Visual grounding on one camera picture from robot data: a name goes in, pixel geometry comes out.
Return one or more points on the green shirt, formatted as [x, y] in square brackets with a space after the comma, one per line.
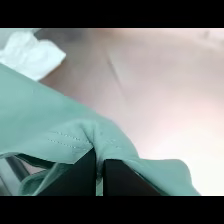
[43, 116]

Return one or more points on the silver frame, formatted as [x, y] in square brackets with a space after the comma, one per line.
[11, 173]

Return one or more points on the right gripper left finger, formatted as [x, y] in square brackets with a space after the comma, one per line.
[77, 180]

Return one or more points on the white garment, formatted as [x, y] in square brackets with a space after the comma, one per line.
[28, 55]

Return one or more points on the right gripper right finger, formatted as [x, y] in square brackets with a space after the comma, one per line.
[125, 181]

